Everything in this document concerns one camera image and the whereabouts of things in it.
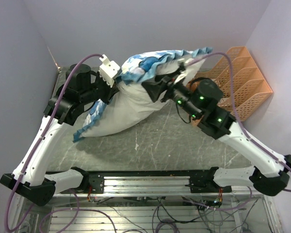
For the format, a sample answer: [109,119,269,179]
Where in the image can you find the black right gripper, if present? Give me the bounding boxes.
[141,68,201,119]

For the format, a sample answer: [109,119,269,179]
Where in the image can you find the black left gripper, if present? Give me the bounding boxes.
[80,70,120,105]

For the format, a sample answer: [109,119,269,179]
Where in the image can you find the blue houndstooth bear pillowcase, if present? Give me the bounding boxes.
[72,46,213,143]

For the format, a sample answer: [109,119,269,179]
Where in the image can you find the white pillow insert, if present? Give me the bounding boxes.
[81,50,207,138]

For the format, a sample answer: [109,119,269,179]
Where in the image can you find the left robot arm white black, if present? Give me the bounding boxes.
[0,62,121,206]

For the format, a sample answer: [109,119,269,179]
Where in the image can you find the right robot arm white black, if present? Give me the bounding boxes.
[142,76,291,197]

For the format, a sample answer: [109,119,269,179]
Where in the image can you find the orange plastic file organizer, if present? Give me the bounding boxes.
[194,46,273,122]

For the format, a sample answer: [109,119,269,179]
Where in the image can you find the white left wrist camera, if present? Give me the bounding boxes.
[99,54,122,87]

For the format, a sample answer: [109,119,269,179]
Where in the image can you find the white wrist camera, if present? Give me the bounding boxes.
[99,54,122,87]
[174,58,197,83]

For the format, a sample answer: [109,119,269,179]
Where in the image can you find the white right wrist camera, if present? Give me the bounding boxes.
[174,58,197,83]

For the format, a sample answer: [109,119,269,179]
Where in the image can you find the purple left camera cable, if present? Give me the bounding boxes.
[4,53,105,233]

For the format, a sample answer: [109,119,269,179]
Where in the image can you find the purple camera cable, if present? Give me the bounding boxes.
[186,51,291,192]
[4,53,105,233]

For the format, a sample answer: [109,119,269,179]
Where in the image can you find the aluminium rail frame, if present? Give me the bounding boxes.
[16,175,272,197]

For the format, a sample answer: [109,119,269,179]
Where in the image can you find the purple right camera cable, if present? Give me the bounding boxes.
[186,51,291,192]

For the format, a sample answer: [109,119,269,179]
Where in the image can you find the loose cables under frame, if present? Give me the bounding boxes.
[70,195,253,233]

